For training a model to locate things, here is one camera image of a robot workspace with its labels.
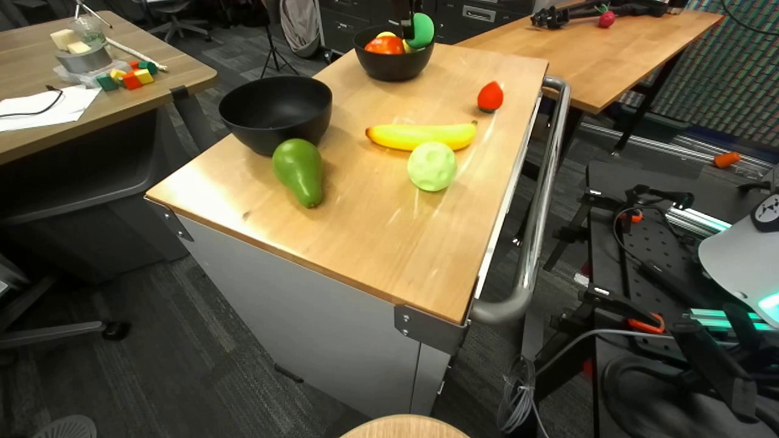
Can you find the clear plastic container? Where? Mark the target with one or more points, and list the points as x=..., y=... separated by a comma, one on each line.
x=80, y=49

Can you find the black bowl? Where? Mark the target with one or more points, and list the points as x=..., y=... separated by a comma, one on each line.
x=392, y=70
x=276, y=114

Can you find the yellow toy banana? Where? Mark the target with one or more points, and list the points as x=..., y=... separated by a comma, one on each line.
x=423, y=137

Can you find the round wooden stool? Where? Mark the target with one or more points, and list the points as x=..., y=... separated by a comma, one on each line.
x=405, y=428

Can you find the black office chair base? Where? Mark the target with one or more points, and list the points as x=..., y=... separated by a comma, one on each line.
x=173, y=25

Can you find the yellow toy block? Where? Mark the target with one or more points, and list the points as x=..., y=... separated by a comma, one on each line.
x=145, y=76

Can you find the red toy block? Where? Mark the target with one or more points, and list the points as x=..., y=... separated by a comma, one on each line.
x=131, y=82

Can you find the small red object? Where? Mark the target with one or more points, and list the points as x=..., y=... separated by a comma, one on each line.
x=608, y=20

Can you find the black clamp tool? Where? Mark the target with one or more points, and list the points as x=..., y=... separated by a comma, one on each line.
x=568, y=16

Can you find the white cart with wooden top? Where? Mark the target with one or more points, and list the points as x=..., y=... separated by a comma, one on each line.
x=325, y=324

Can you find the dark green toy pear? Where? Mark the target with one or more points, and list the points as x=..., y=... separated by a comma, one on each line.
x=297, y=175

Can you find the pale green round fruit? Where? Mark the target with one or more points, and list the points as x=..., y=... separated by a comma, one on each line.
x=431, y=166

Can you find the silver aluminium bar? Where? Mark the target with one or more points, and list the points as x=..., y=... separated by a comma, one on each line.
x=697, y=221

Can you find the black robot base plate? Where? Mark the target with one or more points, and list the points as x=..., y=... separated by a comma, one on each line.
x=648, y=185

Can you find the white paper sheets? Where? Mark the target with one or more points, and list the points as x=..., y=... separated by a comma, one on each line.
x=58, y=104

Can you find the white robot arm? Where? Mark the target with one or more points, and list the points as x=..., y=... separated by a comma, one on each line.
x=733, y=260

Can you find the white plastic rod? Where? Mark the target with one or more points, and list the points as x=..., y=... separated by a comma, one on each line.
x=137, y=54

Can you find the grey office chair base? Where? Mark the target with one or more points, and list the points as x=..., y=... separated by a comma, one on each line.
x=49, y=331

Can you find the bright green ball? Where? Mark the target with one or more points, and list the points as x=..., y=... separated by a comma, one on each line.
x=424, y=31

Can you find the green toy block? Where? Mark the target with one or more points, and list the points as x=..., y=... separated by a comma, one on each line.
x=106, y=82

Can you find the small red ball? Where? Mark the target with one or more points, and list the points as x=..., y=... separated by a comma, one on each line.
x=490, y=97

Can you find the yellow ball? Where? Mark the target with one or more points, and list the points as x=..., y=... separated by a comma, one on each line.
x=387, y=36

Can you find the wooden office desk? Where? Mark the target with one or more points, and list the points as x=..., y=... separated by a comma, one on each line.
x=25, y=65
x=599, y=57

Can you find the red toy apple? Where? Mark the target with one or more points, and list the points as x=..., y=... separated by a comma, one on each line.
x=385, y=47

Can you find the small orange object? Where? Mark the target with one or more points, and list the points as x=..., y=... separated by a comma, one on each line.
x=727, y=160

